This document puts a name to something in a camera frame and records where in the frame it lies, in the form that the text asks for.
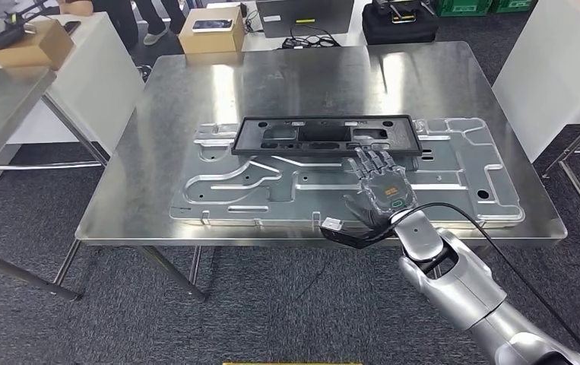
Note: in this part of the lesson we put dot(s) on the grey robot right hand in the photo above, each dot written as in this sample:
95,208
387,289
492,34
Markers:
388,194

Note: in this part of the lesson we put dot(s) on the person's hand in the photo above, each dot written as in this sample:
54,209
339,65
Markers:
75,7

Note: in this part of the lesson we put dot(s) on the green plastic crate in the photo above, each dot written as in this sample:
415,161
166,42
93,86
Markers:
511,5
463,7

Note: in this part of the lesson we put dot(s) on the black smartphone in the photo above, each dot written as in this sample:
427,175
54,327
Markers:
212,25
71,27

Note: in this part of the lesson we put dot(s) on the stainless steel workbench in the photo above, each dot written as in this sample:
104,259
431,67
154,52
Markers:
294,85

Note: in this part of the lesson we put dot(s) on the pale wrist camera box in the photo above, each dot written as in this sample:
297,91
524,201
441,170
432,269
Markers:
332,224

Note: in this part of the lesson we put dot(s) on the stamped metal sheet panel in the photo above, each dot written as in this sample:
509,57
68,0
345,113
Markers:
269,201

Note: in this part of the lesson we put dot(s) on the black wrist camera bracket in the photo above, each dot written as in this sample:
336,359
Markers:
355,241

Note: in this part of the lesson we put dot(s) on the black plastic licence plate frame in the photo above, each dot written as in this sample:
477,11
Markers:
247,136

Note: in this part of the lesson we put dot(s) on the person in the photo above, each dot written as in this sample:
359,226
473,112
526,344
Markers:
118,20

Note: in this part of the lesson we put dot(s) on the black handheld gadget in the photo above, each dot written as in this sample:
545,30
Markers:
5,36

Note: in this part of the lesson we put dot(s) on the cardboard box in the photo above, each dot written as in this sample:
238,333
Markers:
33,50
209,43

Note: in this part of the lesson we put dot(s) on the black tool case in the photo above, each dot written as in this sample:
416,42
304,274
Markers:
400,33

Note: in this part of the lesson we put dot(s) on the grey laptop with yellow label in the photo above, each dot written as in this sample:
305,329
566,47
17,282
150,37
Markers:
320,15

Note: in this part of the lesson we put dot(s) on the white panel desk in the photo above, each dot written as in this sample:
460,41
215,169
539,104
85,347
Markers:
98,90
546,75

